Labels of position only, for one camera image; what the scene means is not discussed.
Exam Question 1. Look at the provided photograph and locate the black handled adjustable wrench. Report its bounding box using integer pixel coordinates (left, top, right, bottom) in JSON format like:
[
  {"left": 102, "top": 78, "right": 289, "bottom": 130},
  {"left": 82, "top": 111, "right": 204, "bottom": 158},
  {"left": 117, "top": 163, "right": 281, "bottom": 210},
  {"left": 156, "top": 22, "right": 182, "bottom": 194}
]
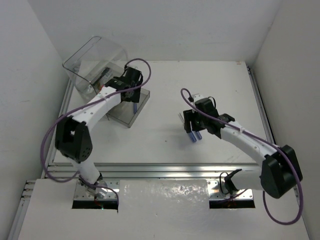
[{"left": 94, "top": 67, "right": 113, "bottom": 86}]

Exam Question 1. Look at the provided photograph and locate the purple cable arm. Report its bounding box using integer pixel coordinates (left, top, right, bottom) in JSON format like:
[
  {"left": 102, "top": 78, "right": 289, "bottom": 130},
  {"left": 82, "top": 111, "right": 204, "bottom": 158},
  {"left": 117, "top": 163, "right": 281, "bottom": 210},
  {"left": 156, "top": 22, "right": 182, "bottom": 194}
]
[
  {"left": 40, "top": 58, "right": 152, "bottom": 203},
  {"left": 180, "top": 87, "right": 304, "bottom": 225}
]

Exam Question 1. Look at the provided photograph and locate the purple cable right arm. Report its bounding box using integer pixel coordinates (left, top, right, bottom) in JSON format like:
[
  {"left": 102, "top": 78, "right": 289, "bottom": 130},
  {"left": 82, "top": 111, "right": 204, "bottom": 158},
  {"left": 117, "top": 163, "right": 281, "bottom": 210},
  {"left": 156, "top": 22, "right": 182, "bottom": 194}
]
[{"left": 180, "top": 87, "right": 304, "bottom": 225}]

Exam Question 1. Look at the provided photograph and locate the aluminium frame rail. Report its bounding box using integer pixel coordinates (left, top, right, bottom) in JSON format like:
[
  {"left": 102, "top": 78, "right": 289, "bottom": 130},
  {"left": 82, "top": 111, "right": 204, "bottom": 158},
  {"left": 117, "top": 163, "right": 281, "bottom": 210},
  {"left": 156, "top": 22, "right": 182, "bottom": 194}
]
[{"left": 7, "top": 62, "right": 301, "bottom": 240}]

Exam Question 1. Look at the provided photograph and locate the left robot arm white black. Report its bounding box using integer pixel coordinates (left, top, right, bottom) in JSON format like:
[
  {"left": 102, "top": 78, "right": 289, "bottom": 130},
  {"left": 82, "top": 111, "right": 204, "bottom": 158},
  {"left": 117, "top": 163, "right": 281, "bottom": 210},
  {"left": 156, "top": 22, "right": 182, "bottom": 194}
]
[{"left": 55, "top": 67, "right": 143, "bottom": 192}]

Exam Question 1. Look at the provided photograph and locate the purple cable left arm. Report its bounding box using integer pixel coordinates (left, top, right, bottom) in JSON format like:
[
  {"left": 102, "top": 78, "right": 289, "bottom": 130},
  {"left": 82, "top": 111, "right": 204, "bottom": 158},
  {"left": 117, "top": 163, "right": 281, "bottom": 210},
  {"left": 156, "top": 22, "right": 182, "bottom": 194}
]
[{"left": 40, "top": 58, "right": 152, "bottom": 203}]

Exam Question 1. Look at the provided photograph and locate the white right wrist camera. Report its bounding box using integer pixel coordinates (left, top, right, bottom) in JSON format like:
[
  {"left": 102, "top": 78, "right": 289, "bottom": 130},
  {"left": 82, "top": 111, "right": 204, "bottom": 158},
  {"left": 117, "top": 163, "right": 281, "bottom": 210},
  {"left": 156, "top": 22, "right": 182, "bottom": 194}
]
[{"left": 191, "top": 93, "right": 204, "bottom": 103}]

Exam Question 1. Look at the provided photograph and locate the clear plastic drawer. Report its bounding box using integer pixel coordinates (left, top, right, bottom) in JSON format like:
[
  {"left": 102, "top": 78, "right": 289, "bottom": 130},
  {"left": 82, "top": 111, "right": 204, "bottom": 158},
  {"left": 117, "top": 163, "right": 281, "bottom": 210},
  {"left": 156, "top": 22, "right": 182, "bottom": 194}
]
[{"left": 106, "top": 88, "right": 150, "bottom": 128}]

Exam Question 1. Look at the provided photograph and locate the clear stacked plastic container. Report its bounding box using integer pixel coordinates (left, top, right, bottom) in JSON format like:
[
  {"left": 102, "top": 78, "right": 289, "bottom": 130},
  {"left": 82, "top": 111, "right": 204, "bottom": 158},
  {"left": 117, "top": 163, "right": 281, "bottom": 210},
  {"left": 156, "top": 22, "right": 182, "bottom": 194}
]
[{"left": 61, "top": 35, "right": 134, "bottom": 113}]

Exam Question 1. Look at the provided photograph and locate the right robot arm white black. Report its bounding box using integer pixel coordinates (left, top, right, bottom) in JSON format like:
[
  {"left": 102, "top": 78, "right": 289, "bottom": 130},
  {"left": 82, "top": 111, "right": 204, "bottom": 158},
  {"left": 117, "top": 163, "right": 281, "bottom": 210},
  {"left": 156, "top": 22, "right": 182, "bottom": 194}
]
[{"left": 183, "top": 94, "right": 303, "bottom": 199}]

